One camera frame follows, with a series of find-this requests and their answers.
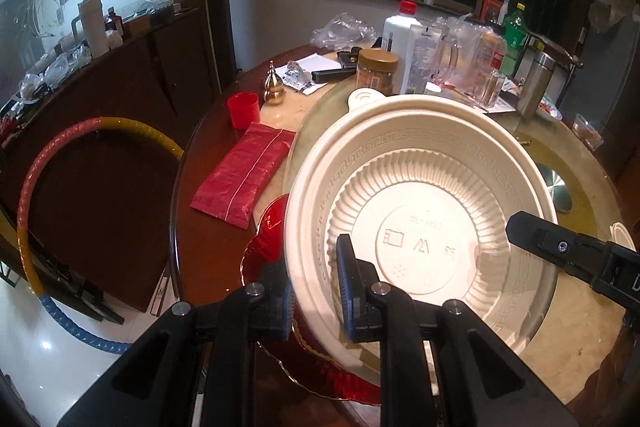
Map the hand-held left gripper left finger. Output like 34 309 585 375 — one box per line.
57 259 294 427

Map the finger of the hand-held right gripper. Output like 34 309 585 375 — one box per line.
505 211 613 280

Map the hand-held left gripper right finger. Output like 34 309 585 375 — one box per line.
336 234 568 427

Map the cream plastic plate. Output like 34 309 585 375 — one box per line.
284 88 559 356

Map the cream plastic container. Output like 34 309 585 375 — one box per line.
608 221 639 253

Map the round metal disc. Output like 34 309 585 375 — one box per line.
537 164 575 214

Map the red glossy plate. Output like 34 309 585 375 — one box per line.
242 194 387 406

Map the gold round placemat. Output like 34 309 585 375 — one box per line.
512 132 619 234

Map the clear plastic food container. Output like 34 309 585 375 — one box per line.
571 113 605 152

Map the blue and white porcelain bowl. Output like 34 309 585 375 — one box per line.
537 96 564 122

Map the red fabric pouch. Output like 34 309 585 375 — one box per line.
189 121 297 229

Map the stainless steel thermos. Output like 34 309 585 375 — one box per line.
516 51 556 121

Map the black metal stand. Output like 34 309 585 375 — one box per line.
0 227 125 326

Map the red plastic cup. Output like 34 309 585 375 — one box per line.
227 92 261 130

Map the clear glass mug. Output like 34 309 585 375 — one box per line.
430 19 482 88

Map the green plastic bottle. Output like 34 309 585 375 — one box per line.
501 2 529 77

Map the black rectangular case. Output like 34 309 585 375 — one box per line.
311 69 357 83

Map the small printed paper packet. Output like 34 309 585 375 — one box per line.
282 61 319 96

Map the gold gourd ornament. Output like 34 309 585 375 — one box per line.
263 60 287 106

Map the peanut butter jar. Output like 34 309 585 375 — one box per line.
355 48 400 96

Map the dark wooden cabinet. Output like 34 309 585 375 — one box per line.
0 6 222 314

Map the red box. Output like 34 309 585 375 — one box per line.
481 0 504 24

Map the white bottle with red cap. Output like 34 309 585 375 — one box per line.
382 0 424 96

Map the crumpled clear plastic bag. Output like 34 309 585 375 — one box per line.
309 12 377 51

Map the multicoloured hula hoop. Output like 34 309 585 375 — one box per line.
16 116 185 355

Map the small brown bottle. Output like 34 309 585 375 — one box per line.
105 8 125 39

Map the white thermos flask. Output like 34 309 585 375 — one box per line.
71 0 111 60

